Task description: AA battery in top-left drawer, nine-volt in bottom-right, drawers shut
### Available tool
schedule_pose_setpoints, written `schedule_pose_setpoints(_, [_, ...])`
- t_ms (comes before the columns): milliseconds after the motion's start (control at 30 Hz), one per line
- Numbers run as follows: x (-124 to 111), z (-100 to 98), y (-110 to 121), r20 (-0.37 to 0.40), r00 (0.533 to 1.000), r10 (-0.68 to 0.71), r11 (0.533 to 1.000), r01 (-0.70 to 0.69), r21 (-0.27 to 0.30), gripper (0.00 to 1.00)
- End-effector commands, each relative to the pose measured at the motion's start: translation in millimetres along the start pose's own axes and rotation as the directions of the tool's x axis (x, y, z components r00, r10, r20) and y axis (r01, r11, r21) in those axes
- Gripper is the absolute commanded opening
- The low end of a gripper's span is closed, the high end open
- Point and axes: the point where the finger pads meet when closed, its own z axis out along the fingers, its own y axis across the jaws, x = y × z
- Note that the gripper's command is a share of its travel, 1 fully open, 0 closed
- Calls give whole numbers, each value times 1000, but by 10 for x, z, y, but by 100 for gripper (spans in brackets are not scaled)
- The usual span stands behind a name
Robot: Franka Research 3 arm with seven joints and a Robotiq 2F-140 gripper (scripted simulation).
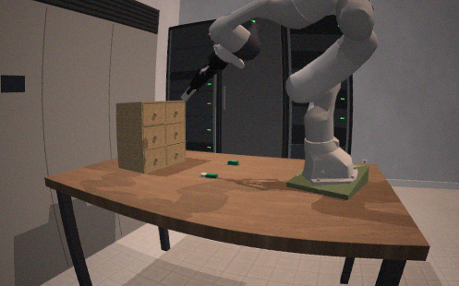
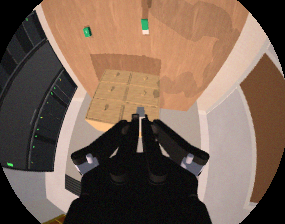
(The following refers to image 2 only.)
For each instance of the small wooden chest of drawers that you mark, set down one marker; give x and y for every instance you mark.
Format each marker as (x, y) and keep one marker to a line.
(104, 126)

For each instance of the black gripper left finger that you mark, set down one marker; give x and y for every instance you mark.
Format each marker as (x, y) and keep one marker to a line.
(104, 146)

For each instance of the light wooden drawer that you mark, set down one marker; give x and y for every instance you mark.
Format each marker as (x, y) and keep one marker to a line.
(120, 77)
(111, 92)
(135, 95)
(130, 109)
(105, 111)
(144, 80)

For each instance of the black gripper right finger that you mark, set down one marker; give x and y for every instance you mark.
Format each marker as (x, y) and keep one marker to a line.
(183, 153)

